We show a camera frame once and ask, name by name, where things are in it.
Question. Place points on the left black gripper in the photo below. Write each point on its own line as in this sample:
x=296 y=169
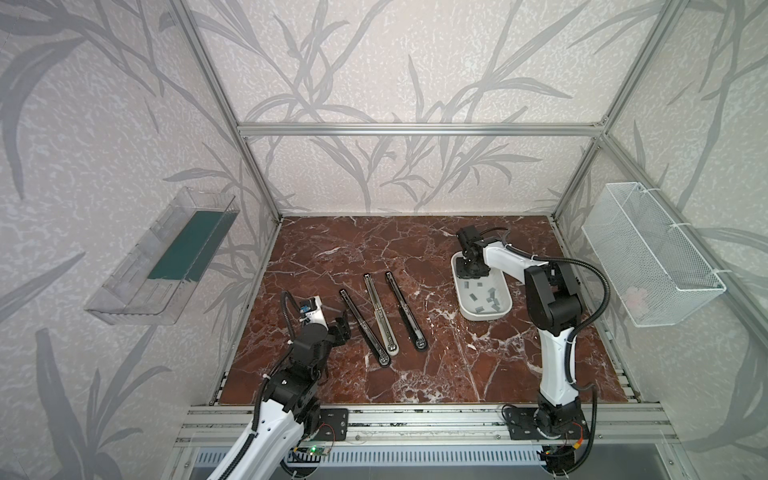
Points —
x=335 y=330

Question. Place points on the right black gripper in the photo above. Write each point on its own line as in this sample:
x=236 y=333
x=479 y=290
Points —
x=472 y=264

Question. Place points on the black stapler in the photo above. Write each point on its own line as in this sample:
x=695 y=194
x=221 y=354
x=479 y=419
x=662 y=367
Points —
x=416 y=334
x=377 y=349

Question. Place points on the beige grey stapler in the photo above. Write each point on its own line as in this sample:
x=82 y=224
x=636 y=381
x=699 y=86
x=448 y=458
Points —
x=383 y=323

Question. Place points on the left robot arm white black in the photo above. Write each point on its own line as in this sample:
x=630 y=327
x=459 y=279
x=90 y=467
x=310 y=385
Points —
x=286 y=409

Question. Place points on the white plastic tray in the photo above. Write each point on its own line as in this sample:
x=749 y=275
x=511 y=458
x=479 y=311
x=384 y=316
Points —
x=480 y=287

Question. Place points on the small circuit board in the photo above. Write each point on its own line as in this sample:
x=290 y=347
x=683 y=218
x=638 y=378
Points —
x=310 y=454

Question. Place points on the pink object in basket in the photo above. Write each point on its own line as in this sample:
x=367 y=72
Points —
x=636 y=301

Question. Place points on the green mat in shelf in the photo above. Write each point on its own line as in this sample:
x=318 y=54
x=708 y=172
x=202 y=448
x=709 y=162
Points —
x=194 y=247

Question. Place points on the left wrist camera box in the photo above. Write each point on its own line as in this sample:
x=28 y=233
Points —
x=311 y=312

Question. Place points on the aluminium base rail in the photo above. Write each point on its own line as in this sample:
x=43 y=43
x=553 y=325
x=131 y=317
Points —
x=423 y=424

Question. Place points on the white wire mesh basket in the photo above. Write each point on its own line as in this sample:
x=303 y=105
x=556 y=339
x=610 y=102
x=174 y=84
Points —
x=640 y=245

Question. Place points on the clear acrylic wall shelf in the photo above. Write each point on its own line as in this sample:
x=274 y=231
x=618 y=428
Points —
x=155 y=281

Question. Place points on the aluminium frame crossbar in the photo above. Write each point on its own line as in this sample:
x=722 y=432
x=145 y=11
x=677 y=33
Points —
x=248 y=130

